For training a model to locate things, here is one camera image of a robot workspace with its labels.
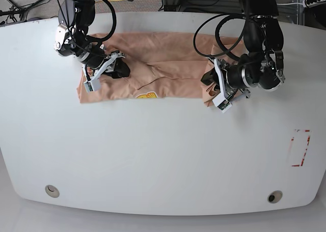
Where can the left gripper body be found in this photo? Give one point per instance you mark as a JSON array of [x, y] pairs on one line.
[[235, 81]]

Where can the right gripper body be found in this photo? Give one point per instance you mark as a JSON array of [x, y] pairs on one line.
[[98, 62]]

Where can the peach T-shirt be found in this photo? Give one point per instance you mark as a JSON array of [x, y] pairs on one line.
[[162, 64]]

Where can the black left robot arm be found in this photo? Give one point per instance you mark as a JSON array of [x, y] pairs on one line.
[[255, 59]]

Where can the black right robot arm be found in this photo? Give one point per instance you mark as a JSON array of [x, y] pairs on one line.
[[72, 38]]

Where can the red tape rectangle marking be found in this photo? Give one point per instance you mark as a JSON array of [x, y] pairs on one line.
[[298, 147]]

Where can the black tripod stand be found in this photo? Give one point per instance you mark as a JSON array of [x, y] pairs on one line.
[[19, 13]]

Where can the white power strip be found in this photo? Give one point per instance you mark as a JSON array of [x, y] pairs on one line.
[[313, 3]]

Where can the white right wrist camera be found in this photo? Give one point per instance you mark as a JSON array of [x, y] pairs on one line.
[[92, 85]]

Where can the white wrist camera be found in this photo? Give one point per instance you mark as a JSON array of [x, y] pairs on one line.
[[92, 85], [221, 102]]

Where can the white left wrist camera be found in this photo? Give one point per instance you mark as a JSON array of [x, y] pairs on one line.
[[221, 102]]

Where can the right table cable grommet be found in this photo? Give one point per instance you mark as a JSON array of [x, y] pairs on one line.
[[275, 197]]

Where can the table cable grommet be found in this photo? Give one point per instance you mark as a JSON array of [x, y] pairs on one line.
[[275, 197], [52, 191]]

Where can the left table cable grommet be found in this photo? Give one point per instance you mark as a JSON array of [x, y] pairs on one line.
[[52, 191]]

